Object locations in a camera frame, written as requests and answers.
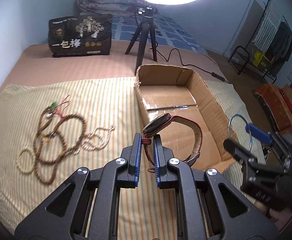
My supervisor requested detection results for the black gift bag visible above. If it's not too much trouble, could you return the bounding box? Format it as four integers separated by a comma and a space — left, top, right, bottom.
48, 14, 113, 57

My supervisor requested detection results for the striped yellow cloth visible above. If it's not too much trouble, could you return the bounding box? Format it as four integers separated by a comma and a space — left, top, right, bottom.
0, 77, 264, 232

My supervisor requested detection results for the green pendant red cord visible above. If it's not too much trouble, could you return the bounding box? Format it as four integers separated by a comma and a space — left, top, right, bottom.
49, 94, 71, 113

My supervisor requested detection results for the black power cable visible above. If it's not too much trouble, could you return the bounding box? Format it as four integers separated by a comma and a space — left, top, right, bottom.
149, 47, 231, 84

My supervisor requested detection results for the cream bead bracelet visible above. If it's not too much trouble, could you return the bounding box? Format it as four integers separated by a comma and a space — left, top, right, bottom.
16, 148, 38, 175

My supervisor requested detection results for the black tripod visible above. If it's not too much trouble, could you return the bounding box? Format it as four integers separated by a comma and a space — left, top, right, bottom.
125, 5, 157, 74

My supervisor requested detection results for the silver bangle ring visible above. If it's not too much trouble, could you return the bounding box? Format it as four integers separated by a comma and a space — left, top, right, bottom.
227, 114, 254, 153

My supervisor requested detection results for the pale small bead necklace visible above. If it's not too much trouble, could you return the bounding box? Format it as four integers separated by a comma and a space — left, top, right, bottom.
71, 125, 116, 156

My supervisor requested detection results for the folded floral quilt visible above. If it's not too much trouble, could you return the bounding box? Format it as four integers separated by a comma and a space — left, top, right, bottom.
77, 0, 158, 17

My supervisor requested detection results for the cardboard box tray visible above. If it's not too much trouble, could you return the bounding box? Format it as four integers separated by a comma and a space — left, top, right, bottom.
135, 64, 235, 173

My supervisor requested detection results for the long brown bead necklace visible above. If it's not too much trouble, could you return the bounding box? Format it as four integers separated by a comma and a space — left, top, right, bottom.
32, 106, 88, 185

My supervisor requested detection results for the red strap wristwatch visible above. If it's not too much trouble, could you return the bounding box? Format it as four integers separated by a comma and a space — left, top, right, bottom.
142, 113, 203, 173

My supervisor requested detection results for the black clothes rack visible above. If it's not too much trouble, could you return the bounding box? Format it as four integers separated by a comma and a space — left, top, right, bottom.
228, 0, 292, 83

